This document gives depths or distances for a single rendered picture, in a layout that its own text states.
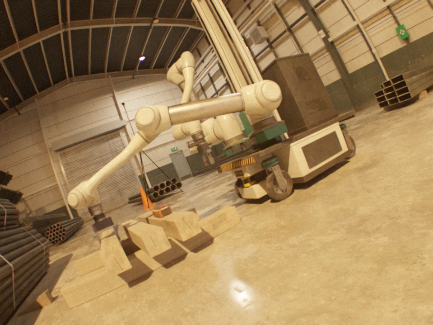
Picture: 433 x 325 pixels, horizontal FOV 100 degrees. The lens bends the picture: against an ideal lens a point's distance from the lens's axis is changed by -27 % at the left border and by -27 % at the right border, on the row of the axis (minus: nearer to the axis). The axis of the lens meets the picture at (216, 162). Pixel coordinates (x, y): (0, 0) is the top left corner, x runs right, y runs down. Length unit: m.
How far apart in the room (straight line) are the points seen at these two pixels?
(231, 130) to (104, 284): 1.34
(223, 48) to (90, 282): 1.81
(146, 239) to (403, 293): 0.90
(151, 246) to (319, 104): 1.37
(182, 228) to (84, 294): 0.57
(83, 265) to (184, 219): 0.96
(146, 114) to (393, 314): 1.13
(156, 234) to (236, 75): 1.34
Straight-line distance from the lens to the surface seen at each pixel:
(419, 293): 0.53
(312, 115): 1.70
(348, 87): 10.33
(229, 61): 1.98
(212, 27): 2.12
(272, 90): 1.23
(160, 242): 1.06
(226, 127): 1.85
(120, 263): 1.05
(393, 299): 0.53
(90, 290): 1.24
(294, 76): 1.72
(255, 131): 1.45
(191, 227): 1.10
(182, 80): 2.06
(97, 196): 1.48
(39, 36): 13.96
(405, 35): 9.56
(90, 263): 1.82
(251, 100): 1.23
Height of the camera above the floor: 0.36
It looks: level
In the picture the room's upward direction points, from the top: 23 degrees counter-clockwise
